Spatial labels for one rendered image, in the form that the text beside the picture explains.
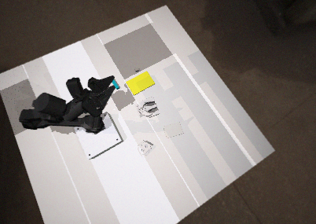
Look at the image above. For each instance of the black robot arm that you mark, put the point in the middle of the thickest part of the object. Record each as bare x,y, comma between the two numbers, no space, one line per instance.
50,110

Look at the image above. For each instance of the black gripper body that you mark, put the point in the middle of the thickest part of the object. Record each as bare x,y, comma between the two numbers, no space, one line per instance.
86,105

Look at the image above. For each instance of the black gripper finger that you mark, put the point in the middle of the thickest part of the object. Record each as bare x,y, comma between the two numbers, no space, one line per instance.
101,98
104,83

